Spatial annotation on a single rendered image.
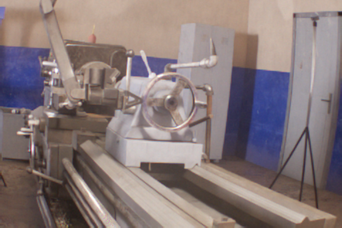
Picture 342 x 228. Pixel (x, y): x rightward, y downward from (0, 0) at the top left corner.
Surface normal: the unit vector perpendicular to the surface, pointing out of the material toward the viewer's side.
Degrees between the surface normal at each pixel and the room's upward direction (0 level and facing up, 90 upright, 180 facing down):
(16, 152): 90
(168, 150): 90
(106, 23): 90
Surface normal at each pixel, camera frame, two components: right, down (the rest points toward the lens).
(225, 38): 0.36, 0.08
